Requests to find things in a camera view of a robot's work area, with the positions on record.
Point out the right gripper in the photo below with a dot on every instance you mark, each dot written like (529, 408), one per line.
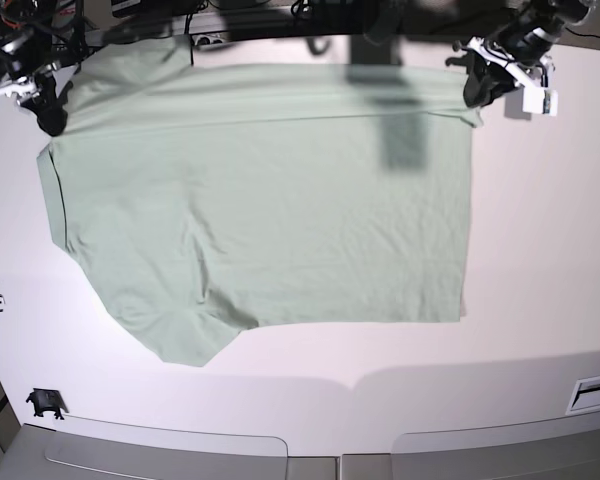
(52, 117)

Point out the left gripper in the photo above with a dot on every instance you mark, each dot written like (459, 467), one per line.
(498, 68)

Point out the light green T-shirt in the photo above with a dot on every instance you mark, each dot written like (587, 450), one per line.
(202, 203)

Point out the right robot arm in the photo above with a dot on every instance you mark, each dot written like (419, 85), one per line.
(38, 39)

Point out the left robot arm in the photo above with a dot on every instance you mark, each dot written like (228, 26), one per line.
(542, 20)

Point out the black table clamp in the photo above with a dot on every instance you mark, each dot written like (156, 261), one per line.
(46, 400)

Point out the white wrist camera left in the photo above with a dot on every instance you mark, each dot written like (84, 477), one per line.
(540, 101)

